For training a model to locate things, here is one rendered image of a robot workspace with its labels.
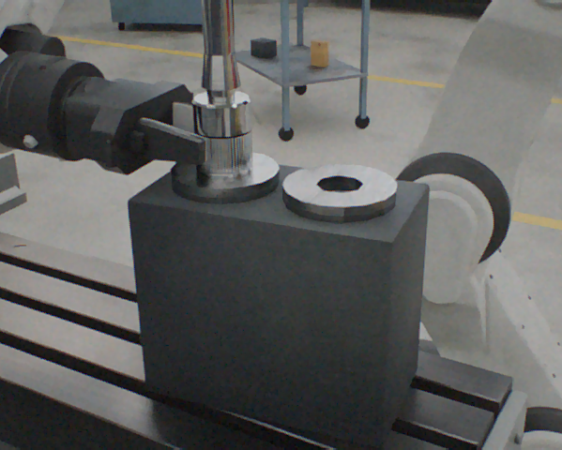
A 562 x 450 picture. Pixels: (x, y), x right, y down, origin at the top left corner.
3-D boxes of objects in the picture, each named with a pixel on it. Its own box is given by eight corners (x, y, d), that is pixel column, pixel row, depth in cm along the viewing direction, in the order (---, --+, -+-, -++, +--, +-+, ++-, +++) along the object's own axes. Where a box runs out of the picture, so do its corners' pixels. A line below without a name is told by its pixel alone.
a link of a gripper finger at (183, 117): (235, 114, 67) (170, 102, 69) (234, 151, 69) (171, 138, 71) (243, 110, 69) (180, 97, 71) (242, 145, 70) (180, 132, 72)
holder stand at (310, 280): (205, 324, 83) (194, 138, 74) (417, 369, 75) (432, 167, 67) (144, 392, 72) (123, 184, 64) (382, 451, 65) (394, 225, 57)
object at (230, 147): (256, 159, 69) (254, 101, 67) (249, 179, 65) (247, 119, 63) (202, 157, 69) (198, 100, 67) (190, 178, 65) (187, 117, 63)
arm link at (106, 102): (109, 94, 61) (-14, 69, 65) (115, 209, 65) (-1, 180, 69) (194, 58, 71) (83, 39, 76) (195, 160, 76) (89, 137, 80)
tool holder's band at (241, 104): (254, 101, 67) (254, 90, 66) (247, 119, 63) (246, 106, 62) (198, 100, 67) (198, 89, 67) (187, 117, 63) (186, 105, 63)
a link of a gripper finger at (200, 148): (207, 169, 65) (142, 154, 67) (207, 130, 63) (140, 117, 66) (197, 175, 64) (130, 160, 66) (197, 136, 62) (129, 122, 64)
